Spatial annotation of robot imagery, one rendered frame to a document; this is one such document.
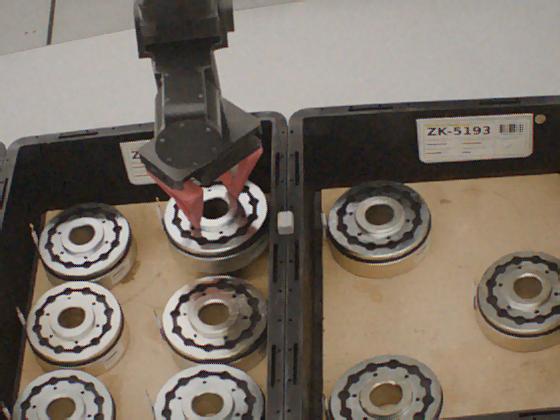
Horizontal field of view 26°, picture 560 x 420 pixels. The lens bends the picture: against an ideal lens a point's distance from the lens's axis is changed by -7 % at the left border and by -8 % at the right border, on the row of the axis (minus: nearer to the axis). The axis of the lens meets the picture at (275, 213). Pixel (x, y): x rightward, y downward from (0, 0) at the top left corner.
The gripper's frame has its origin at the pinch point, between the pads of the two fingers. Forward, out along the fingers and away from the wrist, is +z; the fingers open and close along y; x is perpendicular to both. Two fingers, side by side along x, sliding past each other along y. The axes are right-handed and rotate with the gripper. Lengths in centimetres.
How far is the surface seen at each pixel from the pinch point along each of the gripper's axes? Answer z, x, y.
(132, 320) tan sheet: 6.1, -0.7, -12.6
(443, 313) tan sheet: 5.9, -22.7, 8.4
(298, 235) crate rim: -4.0, -12.1, 0.5
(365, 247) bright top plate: 3.0, -12.8, 7.6
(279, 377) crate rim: -4.0, -22.6, -11.4
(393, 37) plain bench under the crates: 19, 22, 47
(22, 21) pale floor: 89, 163, 55
